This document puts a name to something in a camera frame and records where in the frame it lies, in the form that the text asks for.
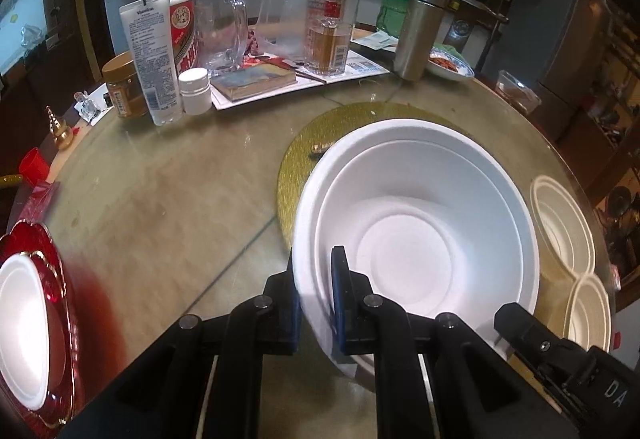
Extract brown lidded jar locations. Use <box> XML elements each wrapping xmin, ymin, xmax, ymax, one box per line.
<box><xmin>102</xmin><ymin>51</ymin><xmax>148</xmax><ymax>119</ymax></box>

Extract red scalloped glass plate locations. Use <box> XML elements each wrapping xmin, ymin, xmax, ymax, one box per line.
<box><xmin>1</xmin><ymin>220</ymin><xmax>84</xmax><ymax>438</ymax></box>

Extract small white pill bottle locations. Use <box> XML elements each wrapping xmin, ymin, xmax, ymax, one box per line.
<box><xmin>178</xmin><ymin>67</ymin><xmax>212</xmax><ymax>116</ymax></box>

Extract printed paper sheet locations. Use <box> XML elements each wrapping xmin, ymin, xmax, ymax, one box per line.
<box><xmin>212</xmin><ymin>51</ymin><xmax>390</xmax><ymax>110</ymax></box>

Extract white lotion tube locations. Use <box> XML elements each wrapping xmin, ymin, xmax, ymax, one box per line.
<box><xmin>119</xmin><ymin>0</ymin><xmax>182</xmax><ymax>126</ymax></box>

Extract stainless steel thermos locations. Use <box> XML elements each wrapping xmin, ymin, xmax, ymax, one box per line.
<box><xmin>394</xmin><ymin>0</ymin><xmax>448</xmax><ymax>81</ymax></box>

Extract old worn book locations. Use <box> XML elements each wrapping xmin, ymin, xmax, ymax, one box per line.
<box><xmin>210</xmin><ymin>63</ymin><xmax>296</xmax><ymax>101</ymax></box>

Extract small paper bowl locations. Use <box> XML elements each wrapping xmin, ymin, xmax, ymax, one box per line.
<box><xmin>563</xmin><ymin>273</ymin><xmax>612</xmax><ymax>352</ymax></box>
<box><xmin>530</xmin><ymin>176</ymin><xmax>596</xmax><ymax>279</ymax></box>

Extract red cloth napkin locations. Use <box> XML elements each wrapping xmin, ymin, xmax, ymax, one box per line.
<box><xmin>18</xmin><ymin>181</ymin><xmax>60</xmax><ymax>222</ymax></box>

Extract clear glass mug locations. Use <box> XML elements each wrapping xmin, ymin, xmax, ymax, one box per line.
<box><xmin>194</xmin><ymin>0</ymin><xmax>248</xmax><ymax>77</ymax></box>

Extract blue white snack dish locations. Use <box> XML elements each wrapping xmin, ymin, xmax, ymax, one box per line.
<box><xmin>426</xmin><ymin>46</ymin><xmax>475</xmax><ymax>81</ymax></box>

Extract red plastic cup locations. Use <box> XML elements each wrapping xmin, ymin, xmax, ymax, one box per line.
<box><xmin>18</xmin><ymin>147</ymin><xmax>50</xmax><ymax>188</ymax></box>

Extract wooden chopstick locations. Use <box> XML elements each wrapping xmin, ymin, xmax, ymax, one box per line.
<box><xmin>268</xmin><ymin>60</ymin><xmax>328</xmax><ymax>84</ymax></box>

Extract large white foam bowl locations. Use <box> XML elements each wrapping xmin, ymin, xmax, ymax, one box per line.
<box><xmin>292</xmin><ymin>118</ymin><xmax>540</xmax><ymax>381</ymax></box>

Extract gold round placemat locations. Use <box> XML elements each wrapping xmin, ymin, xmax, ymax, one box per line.
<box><xmin>276</xmin><ymin>102</ymin><xmax>471</xmax><ymax>248</ymax></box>

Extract clear liquor bottle red cap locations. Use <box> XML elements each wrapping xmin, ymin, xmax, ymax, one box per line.
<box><xmin>305</xmin><ymin>0</ymin><xmax>352</xmax><ymax>76</ymax></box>

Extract white foam plate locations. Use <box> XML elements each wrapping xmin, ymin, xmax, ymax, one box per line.
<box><xmin>0</xmin><ymin>254</ymin><xmax>50</xmax><ymax>411</ymax></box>

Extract clear plastic container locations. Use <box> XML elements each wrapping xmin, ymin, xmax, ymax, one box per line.
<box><xmin>495</xmin><ymin>69</ymin><xmax>541</xmax><ymax>116</ymax></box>

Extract white red liquor bottle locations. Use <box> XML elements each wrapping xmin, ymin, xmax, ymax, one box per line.
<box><xmin>169</xmin><ymin>0</ymin><xmax>198</xmax><ymax>74</ymax></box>

